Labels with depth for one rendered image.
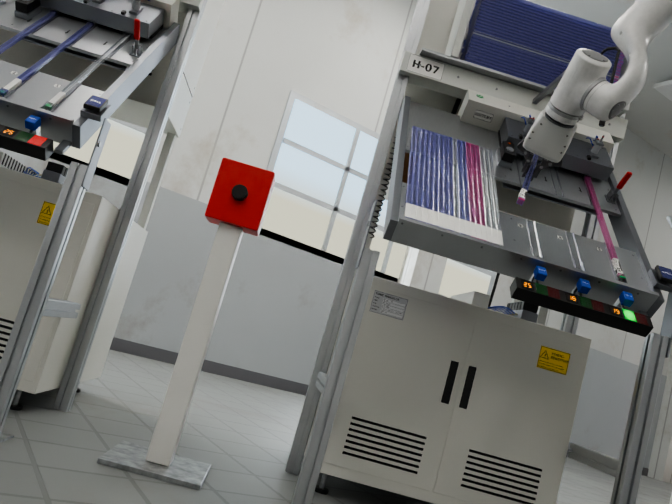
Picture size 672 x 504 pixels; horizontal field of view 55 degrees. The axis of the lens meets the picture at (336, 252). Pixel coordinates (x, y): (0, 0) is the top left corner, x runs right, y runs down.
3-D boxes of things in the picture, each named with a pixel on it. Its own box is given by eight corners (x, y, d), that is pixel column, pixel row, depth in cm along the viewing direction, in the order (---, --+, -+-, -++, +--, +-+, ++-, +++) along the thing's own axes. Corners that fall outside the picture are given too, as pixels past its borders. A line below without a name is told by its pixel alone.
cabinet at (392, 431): (544, 558, 178) (593, 339, 187) (300, 491, 174) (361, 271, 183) (473, 498, 242) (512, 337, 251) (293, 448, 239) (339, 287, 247)
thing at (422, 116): (612, 227, 191) (621, 213, 188) (399, 162, 187) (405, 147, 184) (592, 171, 217) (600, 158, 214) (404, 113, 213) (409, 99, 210)
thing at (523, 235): (648, 305, 160) (655, 296, 158) (394, 230, 157) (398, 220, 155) (630, 258, 175) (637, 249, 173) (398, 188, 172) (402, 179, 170)
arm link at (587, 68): (593, 116, 152) (564, 96, 157) (623, 65, 143) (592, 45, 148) (571, 119, 147) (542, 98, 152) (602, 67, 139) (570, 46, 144)
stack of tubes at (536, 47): (613, 107, 212) (630, 33, 216) (464, 60, 209) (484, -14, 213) (594, 120, 224) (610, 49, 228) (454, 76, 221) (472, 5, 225)
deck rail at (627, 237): (651, 318, 161) (665, 301, 157) (643, 316, 161) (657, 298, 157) (597, 173, 217) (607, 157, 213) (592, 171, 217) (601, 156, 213)
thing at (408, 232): (643, 316, 161) (659, 296, 156) (390, 241, 157) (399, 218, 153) (642, 312, 162) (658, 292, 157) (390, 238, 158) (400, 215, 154)
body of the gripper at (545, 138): (584, 118, 155) (561, 156, 163) (544, 100, 157) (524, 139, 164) (580, 129, 150) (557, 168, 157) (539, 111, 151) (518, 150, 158)
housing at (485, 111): (592, 180, 214) (615, 143, 206) (452, 137, 212) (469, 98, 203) (588, 168, 221) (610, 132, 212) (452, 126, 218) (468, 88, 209)
